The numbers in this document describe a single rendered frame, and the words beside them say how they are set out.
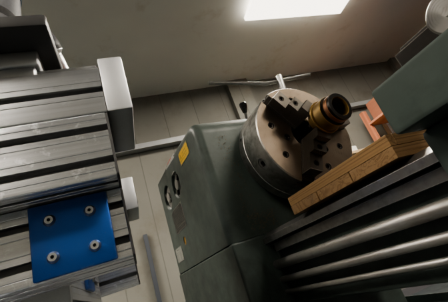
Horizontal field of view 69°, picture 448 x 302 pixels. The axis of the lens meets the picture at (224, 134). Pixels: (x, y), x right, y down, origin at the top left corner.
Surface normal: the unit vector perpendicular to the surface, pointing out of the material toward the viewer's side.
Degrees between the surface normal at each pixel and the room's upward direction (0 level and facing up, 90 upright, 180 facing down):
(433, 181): 90
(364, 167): 90
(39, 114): 90
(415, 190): 90
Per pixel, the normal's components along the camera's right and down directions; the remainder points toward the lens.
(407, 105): -0.88, 0.11
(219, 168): 0.34, -0.49
